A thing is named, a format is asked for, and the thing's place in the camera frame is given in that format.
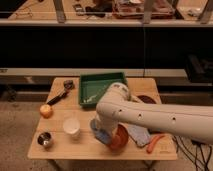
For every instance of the blue sponge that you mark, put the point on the blue sponge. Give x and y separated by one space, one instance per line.
100 134

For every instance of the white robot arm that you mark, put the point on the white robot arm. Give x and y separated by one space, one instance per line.
194 122

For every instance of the purple bowl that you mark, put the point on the purple bowl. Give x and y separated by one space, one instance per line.
146 99

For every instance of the red bowl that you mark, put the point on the red bowl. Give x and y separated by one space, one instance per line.
120 139

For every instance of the green plastic tray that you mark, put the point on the green plastic tray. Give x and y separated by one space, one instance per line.
93 86

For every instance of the white cup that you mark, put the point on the white cup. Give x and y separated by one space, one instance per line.
71 126

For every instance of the grey cloth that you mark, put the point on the grey cloth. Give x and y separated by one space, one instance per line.
140 135

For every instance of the wooden table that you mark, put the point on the wooden table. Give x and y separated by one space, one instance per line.
86 147

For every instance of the orange fruit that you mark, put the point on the orange fruit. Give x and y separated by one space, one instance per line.
46 111

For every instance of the orange carrot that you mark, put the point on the orange carrot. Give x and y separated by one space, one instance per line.
153 142

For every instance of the small metal cup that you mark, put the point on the small metal cup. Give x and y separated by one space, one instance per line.
45 140

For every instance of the black handled brush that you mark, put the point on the black handled brush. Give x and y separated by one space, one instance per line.
68 86

